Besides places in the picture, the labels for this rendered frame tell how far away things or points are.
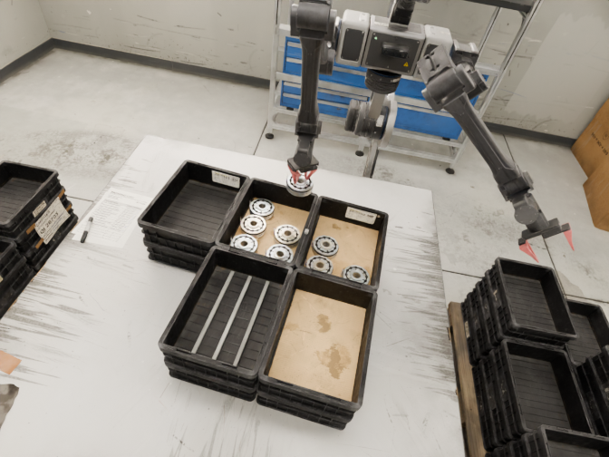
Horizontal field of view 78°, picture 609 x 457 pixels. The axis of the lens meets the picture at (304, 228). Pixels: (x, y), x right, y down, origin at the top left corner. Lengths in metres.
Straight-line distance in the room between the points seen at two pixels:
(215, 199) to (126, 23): 3.15
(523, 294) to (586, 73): 2.73
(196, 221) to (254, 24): 2.78
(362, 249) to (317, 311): 0.36
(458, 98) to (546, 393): 1.48
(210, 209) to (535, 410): 1.65
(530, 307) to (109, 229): 2.01
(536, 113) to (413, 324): 3.34
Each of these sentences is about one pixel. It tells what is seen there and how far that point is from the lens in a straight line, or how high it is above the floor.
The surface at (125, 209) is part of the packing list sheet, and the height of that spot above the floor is 0.70.
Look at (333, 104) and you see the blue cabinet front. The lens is 3.27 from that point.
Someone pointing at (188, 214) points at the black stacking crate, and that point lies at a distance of 1.63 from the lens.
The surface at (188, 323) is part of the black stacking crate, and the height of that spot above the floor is 0.83.
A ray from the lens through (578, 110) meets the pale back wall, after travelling 4.70.
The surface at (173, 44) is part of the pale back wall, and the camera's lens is 4.45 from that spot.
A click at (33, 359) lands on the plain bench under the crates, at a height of 0.70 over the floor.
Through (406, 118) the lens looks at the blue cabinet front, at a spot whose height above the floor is 0.43.
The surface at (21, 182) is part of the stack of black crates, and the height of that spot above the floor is 0.49.
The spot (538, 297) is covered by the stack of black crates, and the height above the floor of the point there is 0.49.
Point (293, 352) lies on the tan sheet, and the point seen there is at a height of 0.83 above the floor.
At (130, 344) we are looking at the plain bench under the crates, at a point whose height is 0.70.
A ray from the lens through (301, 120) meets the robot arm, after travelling 1.25.
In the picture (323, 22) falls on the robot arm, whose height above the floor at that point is 1.66.
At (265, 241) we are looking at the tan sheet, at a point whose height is 0.83.
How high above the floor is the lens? 1.99
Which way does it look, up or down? 47 degrees down
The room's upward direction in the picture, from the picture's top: 11 degrees clockwise
